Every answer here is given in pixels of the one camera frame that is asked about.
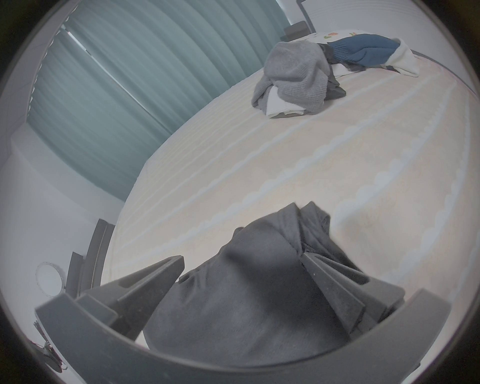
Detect black T-shirt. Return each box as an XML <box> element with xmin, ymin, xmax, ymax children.
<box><xmin>143</xmin><ymin>201</ymin><xmax>372</xmax><ymax>366</ymax></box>

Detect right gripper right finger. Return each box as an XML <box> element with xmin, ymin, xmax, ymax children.
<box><xmin>302</xmin><ymin>252</ymin><xmax>406</xmax><ymax>334</ymax></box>

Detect white printed pillow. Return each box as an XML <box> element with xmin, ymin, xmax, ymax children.
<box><xmin>300</xmin><ymin>29</ymin><xmax>376</xmax><ymax>44</ymax></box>

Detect bed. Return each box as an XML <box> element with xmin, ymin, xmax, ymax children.
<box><xmin>100</xmin><ymin>0</ymin><xmax>480</xmax><ymax>353</ymax></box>

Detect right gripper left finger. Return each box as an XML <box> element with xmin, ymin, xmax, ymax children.
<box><xmin>77</xmin><ymin>255</ymin><xmax>185</xmax><ymax>340</ymax></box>

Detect pile of clothes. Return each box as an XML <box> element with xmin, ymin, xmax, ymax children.
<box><xmin>251</xmin><ymin>33</ymin><xmax>420</xmax><ymax>119</ymax></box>

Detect grey bedside table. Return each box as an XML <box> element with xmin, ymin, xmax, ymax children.
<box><xmin>281</xmin><ymin>20</ymin><xmax>310</xmax><ymax>42</ymax></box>

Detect blue-green curtain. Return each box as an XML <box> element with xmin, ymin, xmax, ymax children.
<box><xmin>24</xmin><ymin>32</ymin><xmax>175</xmax><ymax>203</ymax></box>
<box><xmin>62</xmin><ymin>0</ymin><xmax>287</xmax><ymax>139</ymax></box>

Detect black chest of drawers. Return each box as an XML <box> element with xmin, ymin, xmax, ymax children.
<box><xmin>80</xmin><ymin>218</ymin><xmax>116</xmax><ymax>291</ymax></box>

